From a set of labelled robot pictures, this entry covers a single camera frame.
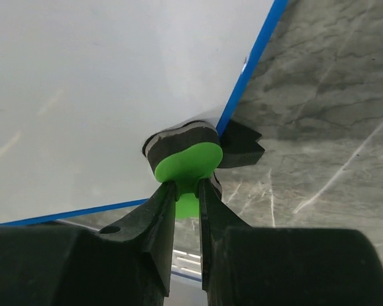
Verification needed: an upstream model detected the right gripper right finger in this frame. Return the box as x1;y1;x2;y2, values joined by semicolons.
198;179;383;305

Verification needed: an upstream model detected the blue framed whiteboard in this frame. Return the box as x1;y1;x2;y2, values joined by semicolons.
0;1;287;224

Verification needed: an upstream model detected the green whiteboard eraser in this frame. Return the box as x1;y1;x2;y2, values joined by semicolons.
142;120;223;219

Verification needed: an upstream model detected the metal wire whiteboard stand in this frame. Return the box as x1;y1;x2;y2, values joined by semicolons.
218;120;265;169

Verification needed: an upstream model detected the aluminium rail frame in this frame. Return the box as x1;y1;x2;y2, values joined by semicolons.
171;249;202;282

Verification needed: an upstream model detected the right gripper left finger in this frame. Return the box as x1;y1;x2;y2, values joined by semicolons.
0;182;176;305

